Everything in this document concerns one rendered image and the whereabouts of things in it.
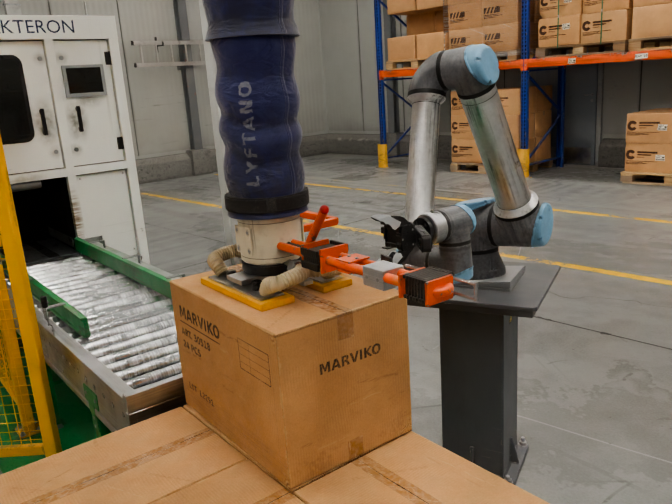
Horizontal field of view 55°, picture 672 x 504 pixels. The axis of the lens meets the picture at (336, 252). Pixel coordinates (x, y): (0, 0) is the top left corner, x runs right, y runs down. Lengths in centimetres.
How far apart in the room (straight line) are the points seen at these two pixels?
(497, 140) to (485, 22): 786
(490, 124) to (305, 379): 96
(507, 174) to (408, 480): 100
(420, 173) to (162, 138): 1017
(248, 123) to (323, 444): 81
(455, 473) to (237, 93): 107
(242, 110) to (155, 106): 1027
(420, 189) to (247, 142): 57
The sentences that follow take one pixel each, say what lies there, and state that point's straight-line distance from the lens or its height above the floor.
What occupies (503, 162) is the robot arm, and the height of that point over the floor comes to 120.
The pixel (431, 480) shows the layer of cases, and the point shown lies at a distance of 166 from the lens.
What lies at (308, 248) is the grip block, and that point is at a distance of 159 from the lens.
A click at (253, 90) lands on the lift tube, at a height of 147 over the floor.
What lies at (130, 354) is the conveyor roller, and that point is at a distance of 259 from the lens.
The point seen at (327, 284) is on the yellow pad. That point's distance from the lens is 172.
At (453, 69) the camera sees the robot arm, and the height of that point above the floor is 149.
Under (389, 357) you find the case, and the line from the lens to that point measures 170.
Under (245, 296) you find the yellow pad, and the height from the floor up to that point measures 96.
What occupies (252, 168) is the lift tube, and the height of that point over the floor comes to 128.
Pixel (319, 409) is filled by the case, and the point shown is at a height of 72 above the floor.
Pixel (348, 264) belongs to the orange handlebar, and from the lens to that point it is 146.
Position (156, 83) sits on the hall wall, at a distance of 1192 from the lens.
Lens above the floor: 148
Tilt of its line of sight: 15 degrees down
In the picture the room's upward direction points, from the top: 4 degrees counter-clockwise
